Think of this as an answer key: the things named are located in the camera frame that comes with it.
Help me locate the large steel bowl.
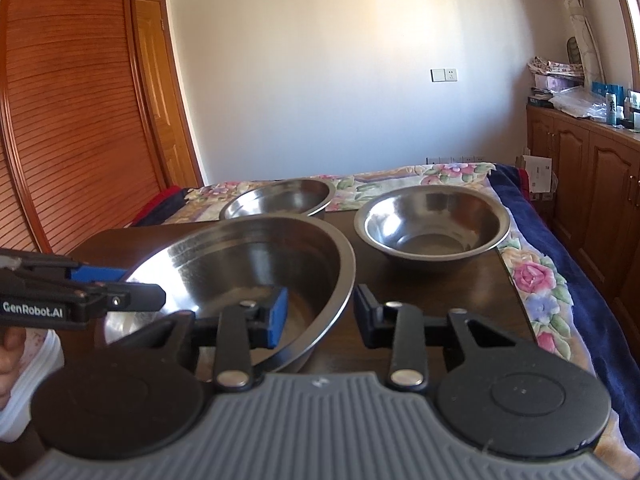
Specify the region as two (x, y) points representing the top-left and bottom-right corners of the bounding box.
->
(98, 214), (356, 373)

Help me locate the medium steel bowl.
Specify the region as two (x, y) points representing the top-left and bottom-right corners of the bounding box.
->
(354, 185), (511, 270)

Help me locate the small steel bowl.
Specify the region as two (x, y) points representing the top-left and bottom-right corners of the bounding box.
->
(219, 178), (336, 220)

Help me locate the person's left hand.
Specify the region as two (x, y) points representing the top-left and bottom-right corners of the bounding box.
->
(0, 327), (26, 410)

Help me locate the louvered wooden wardrobe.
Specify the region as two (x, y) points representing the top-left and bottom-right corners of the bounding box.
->
(1, 0), (167, 254)

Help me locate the floral bed blanket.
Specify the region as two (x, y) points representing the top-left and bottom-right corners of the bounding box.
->
(130, 161), (640, 478)

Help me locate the white paper bag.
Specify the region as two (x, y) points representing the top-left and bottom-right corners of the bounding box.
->
(518, 154), (556, 200)

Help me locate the wooden sideboard cabinet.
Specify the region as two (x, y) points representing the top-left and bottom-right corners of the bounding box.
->
(525, 103), (640, 346)

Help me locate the clear plastic bag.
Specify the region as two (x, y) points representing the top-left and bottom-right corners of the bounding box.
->
(550, 87), (606, 122)

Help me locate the patterned curtain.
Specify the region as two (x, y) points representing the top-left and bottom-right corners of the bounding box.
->
(562, 0), (605, 89)

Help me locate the wall switch and socket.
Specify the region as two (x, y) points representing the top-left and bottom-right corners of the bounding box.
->
(431, 68), (458, 82)

